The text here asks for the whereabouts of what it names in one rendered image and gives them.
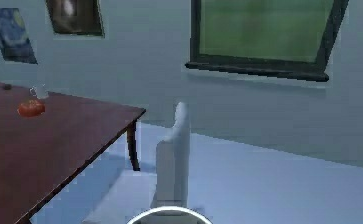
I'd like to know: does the white chair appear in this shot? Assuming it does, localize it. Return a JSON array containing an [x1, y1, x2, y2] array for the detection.
[[82, 101, 207, 224]]

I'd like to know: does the black framed window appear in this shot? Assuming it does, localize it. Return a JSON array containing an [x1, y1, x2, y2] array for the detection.
[[184, 0, 351, 83]]

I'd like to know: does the dark red wooden table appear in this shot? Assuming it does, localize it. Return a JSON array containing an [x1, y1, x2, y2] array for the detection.
[[0, 80, 147, 224]]

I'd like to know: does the clear glass mug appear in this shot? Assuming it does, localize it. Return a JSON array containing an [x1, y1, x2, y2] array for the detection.
[[29, 83, 50, 100]]

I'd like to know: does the dark brown framed painting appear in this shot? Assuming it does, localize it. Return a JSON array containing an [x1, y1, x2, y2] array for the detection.
[[44, 0, 105, 38]]

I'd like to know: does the red tomato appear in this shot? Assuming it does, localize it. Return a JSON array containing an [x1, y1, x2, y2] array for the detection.
[[17, 99, 46, 118]]

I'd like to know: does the blue framed painting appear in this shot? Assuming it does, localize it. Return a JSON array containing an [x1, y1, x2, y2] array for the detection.
[[0, 7, 39, 65]]

